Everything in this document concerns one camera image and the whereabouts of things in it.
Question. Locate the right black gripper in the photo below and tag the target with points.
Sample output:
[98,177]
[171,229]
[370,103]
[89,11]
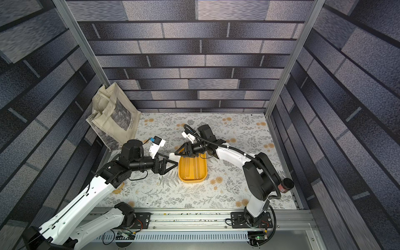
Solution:
[191,149]

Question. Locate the right green circuit board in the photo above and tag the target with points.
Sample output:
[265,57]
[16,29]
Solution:
[257,238]

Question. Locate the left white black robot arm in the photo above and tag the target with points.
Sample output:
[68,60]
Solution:
[64,232]

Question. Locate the right aluminium frame post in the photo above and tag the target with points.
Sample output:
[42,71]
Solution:
[308,24]

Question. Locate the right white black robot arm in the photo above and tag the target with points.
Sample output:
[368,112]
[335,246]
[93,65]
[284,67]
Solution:
[261,177]

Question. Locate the left green circuit board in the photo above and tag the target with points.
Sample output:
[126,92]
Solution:
[125,235]

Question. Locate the black mounting plate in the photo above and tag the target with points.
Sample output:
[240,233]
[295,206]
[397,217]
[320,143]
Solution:
[243,220]
[142,221]

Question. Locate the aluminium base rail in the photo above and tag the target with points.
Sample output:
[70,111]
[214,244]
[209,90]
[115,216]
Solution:
[214,220]

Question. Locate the beige canvas tote bag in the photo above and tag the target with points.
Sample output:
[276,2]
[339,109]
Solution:
[114,118]

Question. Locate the white slotted cable duct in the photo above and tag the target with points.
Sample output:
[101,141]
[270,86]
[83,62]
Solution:
[188,236]

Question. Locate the left aluminium frame post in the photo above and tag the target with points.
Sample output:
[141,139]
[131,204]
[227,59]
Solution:
[67,16]

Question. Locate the green circuit board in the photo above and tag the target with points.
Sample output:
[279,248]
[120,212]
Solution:
[257,238]
[125,235]

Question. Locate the white wipe cloth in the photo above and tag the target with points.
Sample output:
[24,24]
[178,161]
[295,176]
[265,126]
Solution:
[174,157]

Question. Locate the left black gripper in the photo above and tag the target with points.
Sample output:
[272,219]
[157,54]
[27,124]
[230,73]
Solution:
[162,170]

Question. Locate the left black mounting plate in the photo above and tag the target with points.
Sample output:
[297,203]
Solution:
[142,221]

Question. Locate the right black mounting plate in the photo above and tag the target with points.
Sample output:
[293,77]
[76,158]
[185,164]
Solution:
[243,220]

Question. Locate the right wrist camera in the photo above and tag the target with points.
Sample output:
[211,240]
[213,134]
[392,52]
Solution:
[204,132]

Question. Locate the aluminium frame post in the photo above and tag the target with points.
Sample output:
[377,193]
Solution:
[67,16]
[308,24]

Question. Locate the yellow plastic tray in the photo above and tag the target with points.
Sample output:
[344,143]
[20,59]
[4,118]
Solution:
[193,170]

